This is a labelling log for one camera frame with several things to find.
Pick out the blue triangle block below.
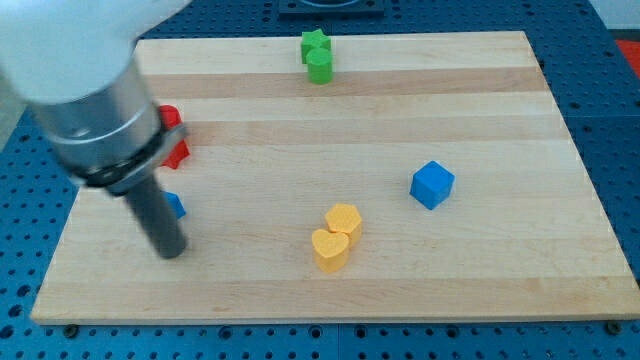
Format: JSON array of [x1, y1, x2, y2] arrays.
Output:
[[164, 191, 186, 219]]

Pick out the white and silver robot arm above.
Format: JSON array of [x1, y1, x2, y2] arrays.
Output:
[[1, 0, 189, 196]]

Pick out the yellow hexagon block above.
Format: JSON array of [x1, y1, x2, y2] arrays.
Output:
[[324, 203, 363, 248]]

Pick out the yellow heart block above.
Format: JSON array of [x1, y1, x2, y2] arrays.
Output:
[[311, 229, 350, 273]]

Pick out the blue cube block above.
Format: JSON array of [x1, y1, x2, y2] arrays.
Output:
[[410, 161, 455, 210]]

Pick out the light wooden board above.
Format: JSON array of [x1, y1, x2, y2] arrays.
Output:
[[31, 31, 639, 325]]

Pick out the green cylinder block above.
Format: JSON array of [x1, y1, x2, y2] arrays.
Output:
[[305, 48, 333, 85]]

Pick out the green star block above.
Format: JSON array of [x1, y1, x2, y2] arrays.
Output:
[[300, 28, 331, 64]]

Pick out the red star block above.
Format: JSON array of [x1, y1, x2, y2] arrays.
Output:
[[159, 105, 191, 170]]

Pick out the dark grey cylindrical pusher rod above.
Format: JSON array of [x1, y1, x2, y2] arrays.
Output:
[[124, 175, 187, 259]]

